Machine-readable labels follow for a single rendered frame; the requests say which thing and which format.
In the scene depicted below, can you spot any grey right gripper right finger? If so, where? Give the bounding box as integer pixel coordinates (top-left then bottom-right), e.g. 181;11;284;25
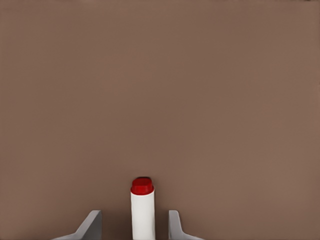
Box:
168;209;206;240

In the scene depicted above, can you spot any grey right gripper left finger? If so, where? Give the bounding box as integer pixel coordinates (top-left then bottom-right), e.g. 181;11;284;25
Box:
51;209;103;240

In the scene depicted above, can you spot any white marker with red end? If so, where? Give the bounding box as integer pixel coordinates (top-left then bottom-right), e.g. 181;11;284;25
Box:
130;176;156;240

